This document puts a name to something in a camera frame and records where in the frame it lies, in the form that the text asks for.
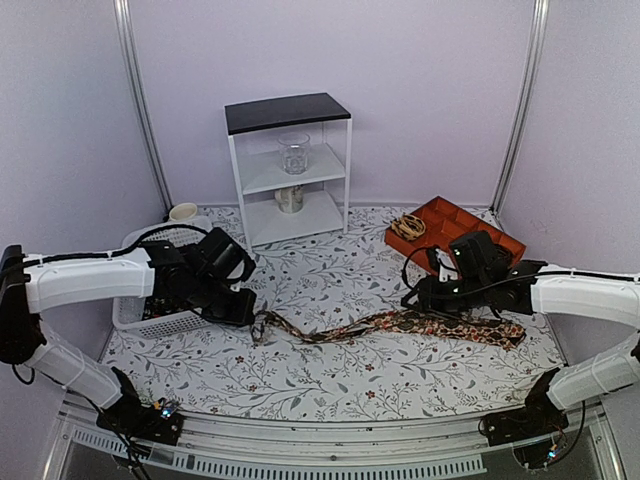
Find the clear drinking glass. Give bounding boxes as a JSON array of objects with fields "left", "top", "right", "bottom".
[{"left": 278, "top": 132, "right": 311, "bottom": 175}]

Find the left aluminium corner post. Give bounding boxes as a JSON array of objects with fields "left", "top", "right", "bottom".
[{"left": 113, "top": 0, "right": 173, "bottom": 212}]

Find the white perforated plastic basket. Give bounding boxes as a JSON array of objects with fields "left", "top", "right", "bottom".
[{"left": 112, "top": 215, "right": 212, "bottom": 339}]

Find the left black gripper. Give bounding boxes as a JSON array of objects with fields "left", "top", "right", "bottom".
[{"left": 190, "top": 273, "right": 258, "bottom": 328}]

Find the right aluminium corner post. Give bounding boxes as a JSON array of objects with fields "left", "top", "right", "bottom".
[{"left": 490, "top": 0, "right": 550, "bottom": 217}]

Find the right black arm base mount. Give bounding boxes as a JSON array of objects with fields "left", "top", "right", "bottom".
[{"left": 477, "top": 401, "right": 586, "bottom": 471}]

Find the cream mug behind basket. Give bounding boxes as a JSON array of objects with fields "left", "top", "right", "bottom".
[{"left": 168, "top": 202, "right": 198, "bottom": 222}]

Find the orange divided organizer tray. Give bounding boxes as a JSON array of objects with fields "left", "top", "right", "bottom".
[{"left": 384, "top": 197, "right": 526, "bottom": 281}]

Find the rolled beige striped tie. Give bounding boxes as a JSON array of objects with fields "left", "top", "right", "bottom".
[{"left": 391, "top": 214, "right": 426, "bottom": 242}]

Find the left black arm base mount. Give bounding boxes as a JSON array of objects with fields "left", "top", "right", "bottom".
[{"left": 96, "top": 397, "right": 184, "bottom": 446}]

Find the aluminium corner post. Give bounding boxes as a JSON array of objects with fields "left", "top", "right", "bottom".
[
  {"left": 113, "top": 0, "right": 173, "bottom": 212},
  {"left": 490, "top": 0, "right": 550, "bottom": 217}
]

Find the white shelf with black top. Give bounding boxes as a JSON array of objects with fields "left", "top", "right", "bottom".
[{"left": 224, "top": 92, "right": 353, "bottom": 249}]

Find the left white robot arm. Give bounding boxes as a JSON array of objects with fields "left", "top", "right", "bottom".
[{"left": 1, "top": 226, "right": 256, "bottom": 434}]

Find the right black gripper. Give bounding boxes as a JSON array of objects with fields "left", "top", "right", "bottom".
[{"left": 401, "top": 274, "right": 490, "bottom": 320}]

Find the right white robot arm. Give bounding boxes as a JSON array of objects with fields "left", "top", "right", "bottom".
[{"left": 402, "top": 231, "right": 639, "bottom": 436}]

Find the cream floral paisley tie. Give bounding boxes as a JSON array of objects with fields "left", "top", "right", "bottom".
[{"left": 250, "top": 309, "right": 526, "bottom": 351}]

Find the floral patterned table mat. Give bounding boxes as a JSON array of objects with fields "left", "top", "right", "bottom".
[{"left": 103, "top": 206, "right": 563, "bottom": 422}]

